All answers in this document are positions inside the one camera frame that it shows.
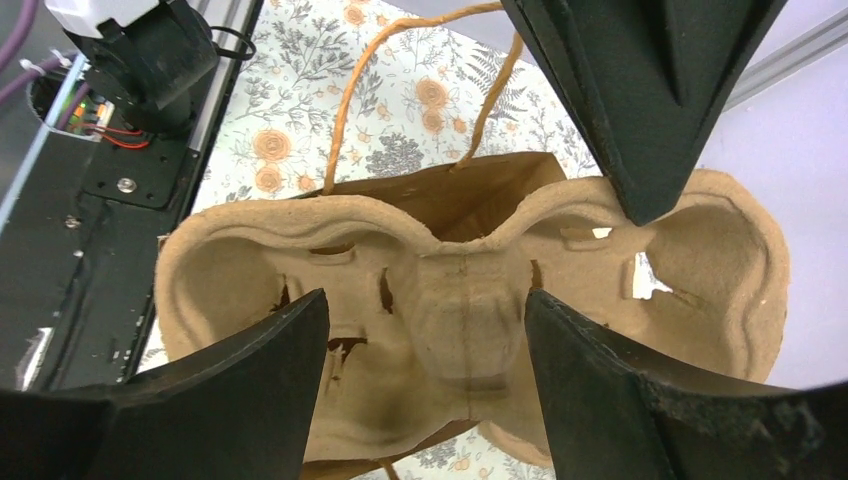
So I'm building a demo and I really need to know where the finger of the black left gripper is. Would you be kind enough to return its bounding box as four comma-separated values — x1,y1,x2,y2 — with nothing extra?
504,0,783,226

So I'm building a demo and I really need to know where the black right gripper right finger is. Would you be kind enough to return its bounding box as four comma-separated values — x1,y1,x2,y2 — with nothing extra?
525,289,847,479

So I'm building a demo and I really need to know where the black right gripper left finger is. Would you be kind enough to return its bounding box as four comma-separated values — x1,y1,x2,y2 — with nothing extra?
1,289,329,479

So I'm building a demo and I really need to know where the brown pulp cup carrier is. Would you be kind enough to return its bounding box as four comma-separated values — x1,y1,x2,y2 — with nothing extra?
154,169,790,463

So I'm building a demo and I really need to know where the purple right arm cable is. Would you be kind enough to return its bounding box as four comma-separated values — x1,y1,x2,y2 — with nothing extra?
0,0,74,107

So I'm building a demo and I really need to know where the floral table mat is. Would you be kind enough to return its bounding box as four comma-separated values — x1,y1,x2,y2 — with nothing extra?
236,5,596,450

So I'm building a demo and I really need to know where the aluminium frame rail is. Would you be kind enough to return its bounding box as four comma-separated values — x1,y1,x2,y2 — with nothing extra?
0,0,848,220

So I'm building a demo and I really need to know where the green brown paper bag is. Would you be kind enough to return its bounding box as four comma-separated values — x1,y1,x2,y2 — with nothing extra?
306,37,563,461

